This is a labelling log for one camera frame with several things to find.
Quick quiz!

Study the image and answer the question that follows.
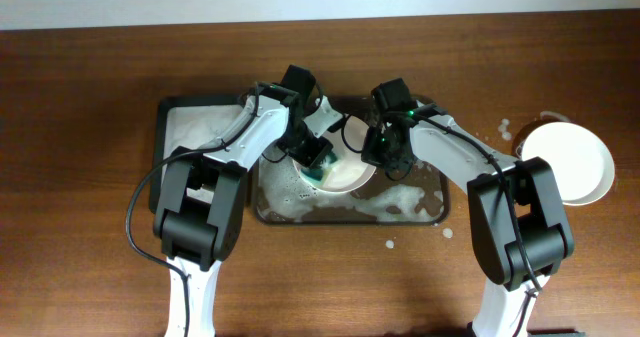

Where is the green yellow sponge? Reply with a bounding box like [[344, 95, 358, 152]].
[[300, 152, 338, 183]]

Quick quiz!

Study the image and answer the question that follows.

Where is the pink-white plate with stain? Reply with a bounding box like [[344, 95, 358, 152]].
[[293, 117, 376, 193]]

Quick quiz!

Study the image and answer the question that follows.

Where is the cream plate with stain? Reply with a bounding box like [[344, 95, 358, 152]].
[[521, 122, 616, 206]]

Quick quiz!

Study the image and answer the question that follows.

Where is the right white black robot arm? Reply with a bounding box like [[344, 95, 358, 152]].
[[361, 104, 575, 336]]

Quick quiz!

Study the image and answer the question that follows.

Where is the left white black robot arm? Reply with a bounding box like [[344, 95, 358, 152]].
[[153, 83, 343, 336]]

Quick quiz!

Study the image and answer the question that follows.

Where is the large dark foamy tray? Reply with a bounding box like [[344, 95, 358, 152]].
[[251, 94, 450, 226]]

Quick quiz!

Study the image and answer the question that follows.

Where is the small soapy black tray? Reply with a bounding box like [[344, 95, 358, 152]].
[[148, 94, 251, 215]]

